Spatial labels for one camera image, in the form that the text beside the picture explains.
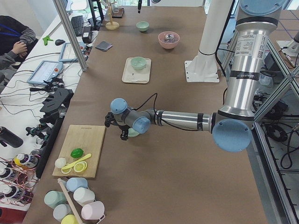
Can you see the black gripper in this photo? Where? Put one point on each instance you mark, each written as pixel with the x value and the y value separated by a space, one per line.
pixel 122 128

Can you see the green bowl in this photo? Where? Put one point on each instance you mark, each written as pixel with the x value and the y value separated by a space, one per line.
pixel 138 63
pixel 142 26
pixel 132 133

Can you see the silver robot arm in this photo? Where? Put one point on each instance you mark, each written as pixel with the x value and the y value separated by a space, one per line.
pixel 231 125

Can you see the yellow plastic knife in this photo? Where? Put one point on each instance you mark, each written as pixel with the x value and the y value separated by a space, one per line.
pixel 79 160

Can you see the green lime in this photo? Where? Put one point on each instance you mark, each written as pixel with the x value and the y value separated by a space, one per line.
pixel 77 153

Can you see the lemon slice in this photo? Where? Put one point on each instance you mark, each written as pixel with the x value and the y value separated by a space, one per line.
pixel 80 166
pixel 66 170

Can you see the beige rabbit tray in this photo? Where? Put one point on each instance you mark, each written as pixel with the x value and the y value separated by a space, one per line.
pixel 130 75

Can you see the white garlic bulb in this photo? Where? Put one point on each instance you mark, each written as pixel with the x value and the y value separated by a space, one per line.
pixel 60 162

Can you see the blue cup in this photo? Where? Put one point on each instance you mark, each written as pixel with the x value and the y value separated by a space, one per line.
pixel 75 183

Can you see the white cup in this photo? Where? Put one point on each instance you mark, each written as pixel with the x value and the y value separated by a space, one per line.
pixel 83 196

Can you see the green bowl on tray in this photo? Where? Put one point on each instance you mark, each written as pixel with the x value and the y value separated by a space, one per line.
pixel 138 63

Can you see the black tool stand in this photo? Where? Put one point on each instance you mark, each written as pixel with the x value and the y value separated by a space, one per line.
pixel 53 102

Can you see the pink cup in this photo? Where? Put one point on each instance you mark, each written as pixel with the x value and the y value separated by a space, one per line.
pixel 93 211

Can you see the grey folded cloth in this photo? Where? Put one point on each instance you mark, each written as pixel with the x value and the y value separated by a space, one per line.
pixel 104 46

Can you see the green cup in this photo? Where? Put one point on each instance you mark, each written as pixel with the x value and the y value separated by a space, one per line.
pixel 54 198

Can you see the grey cup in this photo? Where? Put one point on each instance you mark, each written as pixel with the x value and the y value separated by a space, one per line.
pixel 60 211

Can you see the yellow cup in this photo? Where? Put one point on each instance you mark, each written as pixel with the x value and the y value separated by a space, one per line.
pixel 69 219

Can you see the yellow cap sauce bottle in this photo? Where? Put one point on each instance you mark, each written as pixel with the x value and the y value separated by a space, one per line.
pixel 27 160

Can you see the pink bowl with ice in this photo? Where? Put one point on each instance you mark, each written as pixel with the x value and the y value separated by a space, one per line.
pixel 168 45

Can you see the metal ice scoop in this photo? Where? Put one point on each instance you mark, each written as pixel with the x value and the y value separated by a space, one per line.
pixel 169 38

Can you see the wooden mug tree stand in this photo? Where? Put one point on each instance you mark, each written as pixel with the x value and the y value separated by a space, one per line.
pixel 110 25

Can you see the black computer mouse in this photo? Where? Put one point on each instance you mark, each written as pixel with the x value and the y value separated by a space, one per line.
pixel 59 42

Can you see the black water bottle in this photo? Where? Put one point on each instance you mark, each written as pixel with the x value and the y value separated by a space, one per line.
pixel 9 138

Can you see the black keyboard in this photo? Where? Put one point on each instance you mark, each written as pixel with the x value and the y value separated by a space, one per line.
pixel 77 24

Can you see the seated person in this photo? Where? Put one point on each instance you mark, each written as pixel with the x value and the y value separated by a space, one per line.
pixel 16 41

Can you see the wooden cup rack handle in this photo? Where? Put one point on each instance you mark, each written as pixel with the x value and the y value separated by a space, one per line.
pixel 69 200

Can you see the aluminium frame post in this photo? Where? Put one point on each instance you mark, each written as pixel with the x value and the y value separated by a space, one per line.
pixel 70 33

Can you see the copper wire bottle rack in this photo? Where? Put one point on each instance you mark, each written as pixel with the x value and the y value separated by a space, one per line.
pixel 17 182

